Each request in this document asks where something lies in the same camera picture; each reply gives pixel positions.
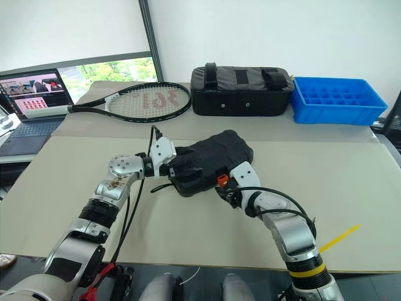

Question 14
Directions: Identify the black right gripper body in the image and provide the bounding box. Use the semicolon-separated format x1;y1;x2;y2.
219;185;244;210

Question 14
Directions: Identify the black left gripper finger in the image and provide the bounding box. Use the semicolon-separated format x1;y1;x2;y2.
175;145;197;164
170;167;203;181

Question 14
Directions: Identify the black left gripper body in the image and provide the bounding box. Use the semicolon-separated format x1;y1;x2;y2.
158;152;190;180

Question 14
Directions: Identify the black plastic tool case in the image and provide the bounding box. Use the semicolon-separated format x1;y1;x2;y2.
170;129;255;198

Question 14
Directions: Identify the black white tennis racket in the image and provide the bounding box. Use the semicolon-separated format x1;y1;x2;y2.
24;82;192;123

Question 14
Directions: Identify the black fabric bag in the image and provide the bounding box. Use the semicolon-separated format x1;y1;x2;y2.
190;61;296;118

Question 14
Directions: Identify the grey rounded robot leg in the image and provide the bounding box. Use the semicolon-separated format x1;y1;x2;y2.
220;272;257;301
137;272;184;301

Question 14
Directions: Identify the yellow tape strip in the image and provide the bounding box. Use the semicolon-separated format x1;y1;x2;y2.
318;223;362;253

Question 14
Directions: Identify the black block under table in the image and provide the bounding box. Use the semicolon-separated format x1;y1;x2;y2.
102;265;134;301

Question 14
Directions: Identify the blue plastic divided crate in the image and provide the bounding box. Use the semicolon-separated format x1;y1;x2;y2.
289;76;389;127

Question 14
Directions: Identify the open laptop computer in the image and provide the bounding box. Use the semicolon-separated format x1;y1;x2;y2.
0;68;75;157

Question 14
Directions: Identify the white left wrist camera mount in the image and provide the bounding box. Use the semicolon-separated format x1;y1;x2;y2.
148;135;178;177

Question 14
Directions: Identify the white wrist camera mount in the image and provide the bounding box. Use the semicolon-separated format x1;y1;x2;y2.
229;161;262;198
148;135;178;177

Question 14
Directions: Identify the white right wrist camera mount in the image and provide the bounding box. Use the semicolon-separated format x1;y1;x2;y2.
229;161;262;198

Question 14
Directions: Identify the black cord loop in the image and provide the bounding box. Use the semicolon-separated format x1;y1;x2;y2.
149;182;177;194

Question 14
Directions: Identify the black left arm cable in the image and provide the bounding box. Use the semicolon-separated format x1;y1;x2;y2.
111;124;164;266

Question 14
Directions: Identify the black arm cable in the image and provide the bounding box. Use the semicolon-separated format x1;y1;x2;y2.
231;186;318;241
111;124;164;266

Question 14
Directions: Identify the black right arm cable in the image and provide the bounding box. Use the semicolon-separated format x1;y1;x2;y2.
231;186;318;241

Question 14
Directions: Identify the thin white wire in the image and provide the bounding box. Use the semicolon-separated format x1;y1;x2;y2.
182;266;202;285

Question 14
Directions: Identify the grey window frame post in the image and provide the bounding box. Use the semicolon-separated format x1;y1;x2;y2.
137;0;165;83

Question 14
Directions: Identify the red strap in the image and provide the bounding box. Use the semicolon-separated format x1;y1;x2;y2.
78;262;116;301

